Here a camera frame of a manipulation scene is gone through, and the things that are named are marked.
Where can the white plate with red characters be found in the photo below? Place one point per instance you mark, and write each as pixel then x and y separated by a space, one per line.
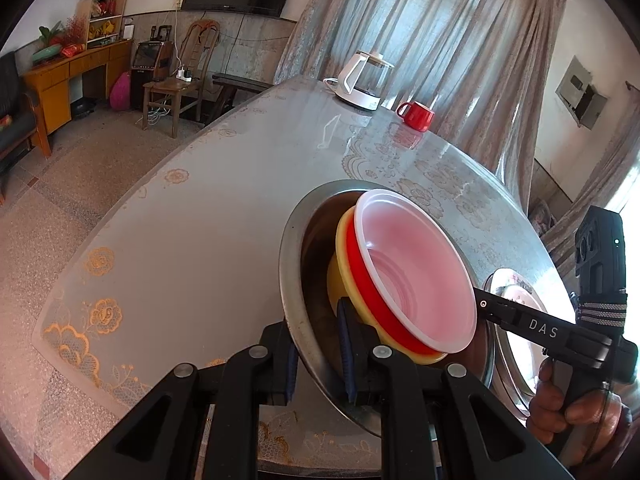
pixel 517 360

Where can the grey window curtain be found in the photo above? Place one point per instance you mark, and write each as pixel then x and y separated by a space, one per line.
pixel 480 65

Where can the red plastic bowl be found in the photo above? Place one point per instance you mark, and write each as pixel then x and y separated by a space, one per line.
pixel 416 270

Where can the pink bag on floor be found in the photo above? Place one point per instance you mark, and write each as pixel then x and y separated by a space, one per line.
pixel 120 94

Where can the yellow plastic bowl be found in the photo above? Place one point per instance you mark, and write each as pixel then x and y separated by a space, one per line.
pixel 347 276

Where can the wooden chair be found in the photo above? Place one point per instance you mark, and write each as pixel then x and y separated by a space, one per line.
pixel 184 90

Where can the black armchair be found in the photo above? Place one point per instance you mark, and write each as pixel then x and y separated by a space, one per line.
pixel 20 114

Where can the red mug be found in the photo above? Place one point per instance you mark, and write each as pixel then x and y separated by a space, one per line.
pixel 415 115

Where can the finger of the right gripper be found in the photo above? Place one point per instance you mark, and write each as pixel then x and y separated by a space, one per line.
pixel 504 313

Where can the stainless steel bowl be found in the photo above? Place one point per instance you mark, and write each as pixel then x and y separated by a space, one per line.
pixel 307 246

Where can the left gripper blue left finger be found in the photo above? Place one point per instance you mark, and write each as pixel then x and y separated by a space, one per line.
pixel 291 364

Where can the side window curtain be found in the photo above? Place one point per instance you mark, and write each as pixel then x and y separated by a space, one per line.
pixel 620 155

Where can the wall electrical box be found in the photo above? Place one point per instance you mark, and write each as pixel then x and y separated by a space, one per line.
pixel 580 97

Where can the white glass electric kettle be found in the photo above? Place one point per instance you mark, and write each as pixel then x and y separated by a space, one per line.
pixel 362 80

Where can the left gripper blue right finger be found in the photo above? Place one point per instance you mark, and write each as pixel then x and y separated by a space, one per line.
pixel 357 340

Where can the orange wooden desk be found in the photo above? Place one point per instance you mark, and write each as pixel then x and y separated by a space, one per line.
pixel 98 68

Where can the person right hand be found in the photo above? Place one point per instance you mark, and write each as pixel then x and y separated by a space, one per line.
pixel 607 421

